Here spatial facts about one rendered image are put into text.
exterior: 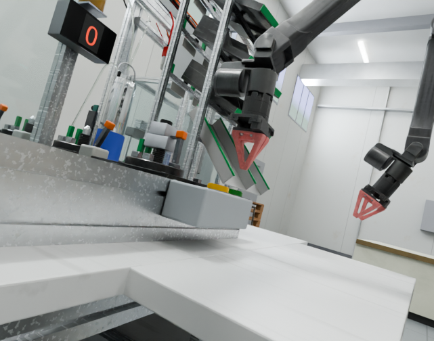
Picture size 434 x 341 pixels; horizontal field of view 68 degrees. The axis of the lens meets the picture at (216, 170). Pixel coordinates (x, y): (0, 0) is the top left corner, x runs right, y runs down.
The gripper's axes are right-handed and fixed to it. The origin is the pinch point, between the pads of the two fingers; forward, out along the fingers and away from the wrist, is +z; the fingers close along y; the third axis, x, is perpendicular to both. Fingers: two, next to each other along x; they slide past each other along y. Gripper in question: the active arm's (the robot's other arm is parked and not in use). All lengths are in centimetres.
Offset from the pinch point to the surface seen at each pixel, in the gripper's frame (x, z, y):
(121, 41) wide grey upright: -127, -74, -78
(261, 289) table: 13.9, 16.9, 21.8
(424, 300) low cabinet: 105, 77, -447
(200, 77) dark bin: -31.0, -29.0, -24.8
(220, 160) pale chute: -16.2, -3.1, -22.1
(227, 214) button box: 2.1, 10.0, 8.4
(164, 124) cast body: -21.2, -6.4, 0.7
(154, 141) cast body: -22.8, -2.0, 0.7
